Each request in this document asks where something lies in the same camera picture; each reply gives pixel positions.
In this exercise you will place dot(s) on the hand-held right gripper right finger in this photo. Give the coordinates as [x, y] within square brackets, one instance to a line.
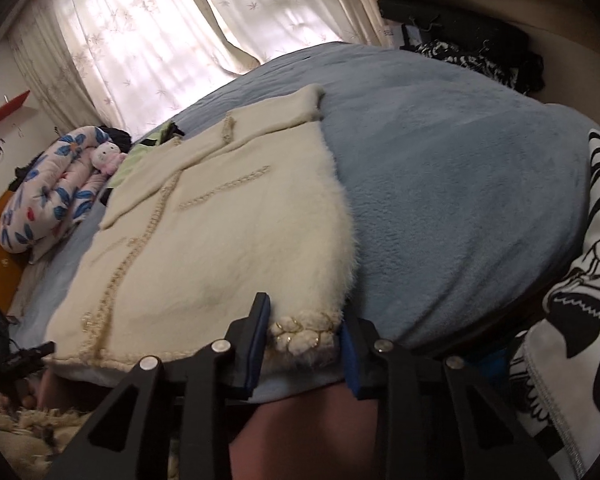
[352, 365]

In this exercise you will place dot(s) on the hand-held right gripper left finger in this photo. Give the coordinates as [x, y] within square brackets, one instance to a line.
[258, 355]

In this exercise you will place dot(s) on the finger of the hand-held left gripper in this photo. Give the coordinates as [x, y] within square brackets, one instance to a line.
[32, 352]

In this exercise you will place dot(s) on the white fluffy cardigan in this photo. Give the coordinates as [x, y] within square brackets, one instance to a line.
[220, 240]

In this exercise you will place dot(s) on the black hanging clothes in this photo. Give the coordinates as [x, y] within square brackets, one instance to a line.
[455, 25]

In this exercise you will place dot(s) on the person's leg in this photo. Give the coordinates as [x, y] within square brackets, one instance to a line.
[305, 435]

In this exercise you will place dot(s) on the cream shaggy rug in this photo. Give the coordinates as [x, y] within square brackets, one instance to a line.
[20, 440]

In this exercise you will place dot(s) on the floral quilt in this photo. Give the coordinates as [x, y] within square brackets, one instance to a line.
[45, 195]

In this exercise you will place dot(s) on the blue bed blanket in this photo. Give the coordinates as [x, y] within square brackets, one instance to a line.
[455, 185]

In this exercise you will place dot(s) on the pink white plush cat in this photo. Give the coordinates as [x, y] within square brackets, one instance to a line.
[105, 156]

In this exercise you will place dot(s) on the green garment with black trim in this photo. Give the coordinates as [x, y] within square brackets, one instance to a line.
[135, 157]

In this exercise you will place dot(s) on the black white printed cloth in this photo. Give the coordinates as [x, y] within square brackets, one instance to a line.
[580, 270]

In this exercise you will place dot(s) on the black white spotted garment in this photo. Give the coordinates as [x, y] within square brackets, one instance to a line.
[460, 57]

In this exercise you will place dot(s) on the sheer floral curtain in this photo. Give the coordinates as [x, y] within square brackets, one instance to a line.
[290, 0]
[130, 35]

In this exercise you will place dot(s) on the white cardboard box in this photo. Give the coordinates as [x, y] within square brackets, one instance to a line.
[392, 35]

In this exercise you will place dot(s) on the wooden shelf unit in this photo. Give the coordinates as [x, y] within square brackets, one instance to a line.
[555, 20]

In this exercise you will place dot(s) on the red wall shelf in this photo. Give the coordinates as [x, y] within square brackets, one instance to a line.
[0, 115]

